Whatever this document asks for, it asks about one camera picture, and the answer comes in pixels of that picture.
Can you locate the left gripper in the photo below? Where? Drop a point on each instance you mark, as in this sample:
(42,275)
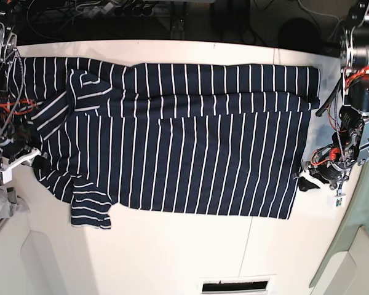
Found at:
(324,177)

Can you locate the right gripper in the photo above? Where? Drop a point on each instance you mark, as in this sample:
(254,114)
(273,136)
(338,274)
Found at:
(13,148)

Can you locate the navy white striped t-shirt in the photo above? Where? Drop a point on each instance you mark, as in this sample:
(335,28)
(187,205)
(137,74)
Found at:
(177,138)

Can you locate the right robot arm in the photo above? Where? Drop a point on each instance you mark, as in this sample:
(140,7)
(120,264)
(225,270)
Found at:
(14,105)

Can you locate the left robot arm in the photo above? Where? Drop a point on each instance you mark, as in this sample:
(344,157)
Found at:
(350,96)

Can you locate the grey clothes pile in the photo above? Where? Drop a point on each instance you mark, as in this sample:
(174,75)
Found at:
(3,202)

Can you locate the pale green bin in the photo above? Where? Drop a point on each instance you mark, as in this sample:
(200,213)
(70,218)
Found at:
(356,215)

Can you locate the white slotted vent box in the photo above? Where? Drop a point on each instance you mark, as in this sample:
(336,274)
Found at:
(260,284)

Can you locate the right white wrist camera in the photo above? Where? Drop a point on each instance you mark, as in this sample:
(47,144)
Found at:
(6,175)

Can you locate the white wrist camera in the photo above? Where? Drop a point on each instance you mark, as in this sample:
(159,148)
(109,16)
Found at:
(6,175)
(337,201)

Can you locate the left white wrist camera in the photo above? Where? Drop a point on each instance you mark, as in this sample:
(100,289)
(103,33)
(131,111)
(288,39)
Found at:
(337,201)

